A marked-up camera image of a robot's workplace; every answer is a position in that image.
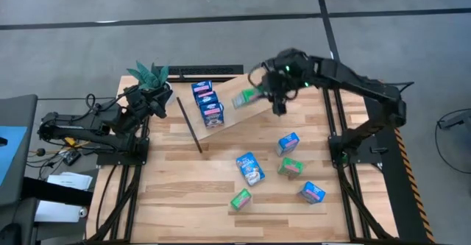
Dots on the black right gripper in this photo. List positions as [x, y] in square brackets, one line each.
[285, 83]

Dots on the white paper sheet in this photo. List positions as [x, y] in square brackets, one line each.
[70, 180]
[55, 212]

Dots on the light blue cereal box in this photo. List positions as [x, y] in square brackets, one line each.
[250, 168]
[287, 143]
[312, 192]

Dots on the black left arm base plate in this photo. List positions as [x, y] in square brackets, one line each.
[110, 159]

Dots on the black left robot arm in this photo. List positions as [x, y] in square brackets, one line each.
[70, 127]

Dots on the green cereal box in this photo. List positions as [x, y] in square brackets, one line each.
[247, 97]
[241, 199]
[290, 167]

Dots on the green plant in white pot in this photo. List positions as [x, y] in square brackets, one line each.
[149, 76]

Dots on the small white round device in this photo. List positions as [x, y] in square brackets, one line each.
[84, 212]

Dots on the black hazard-striped floor mat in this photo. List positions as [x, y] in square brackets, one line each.
[401, 201]

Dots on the small black ball knob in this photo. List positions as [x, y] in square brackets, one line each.
[40, 152]

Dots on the grey floor stand base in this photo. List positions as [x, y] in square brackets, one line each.
[456, 121]

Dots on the black perforated bar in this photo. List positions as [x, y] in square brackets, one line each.
[206, 70]

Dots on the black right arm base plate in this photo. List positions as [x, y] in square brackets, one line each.
[368, 156]

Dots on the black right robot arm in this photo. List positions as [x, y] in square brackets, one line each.
[353, 79]

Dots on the dark blue cereal box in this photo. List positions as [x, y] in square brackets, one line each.
[201, 87]
[207, 98]
[212, 115]

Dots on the grey cabinet with blue panel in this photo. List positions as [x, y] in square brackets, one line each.
[22, 112]

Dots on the black aluminium table frame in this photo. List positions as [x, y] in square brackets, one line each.
[182, 79]

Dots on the wooden shelf with black frame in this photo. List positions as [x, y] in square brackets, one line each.
[222, 87]

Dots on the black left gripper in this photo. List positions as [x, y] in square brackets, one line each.
[137, 103]

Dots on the black beam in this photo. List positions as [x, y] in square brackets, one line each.
[55, 195]

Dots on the black power adapter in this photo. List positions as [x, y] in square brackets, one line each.
[71, 158]

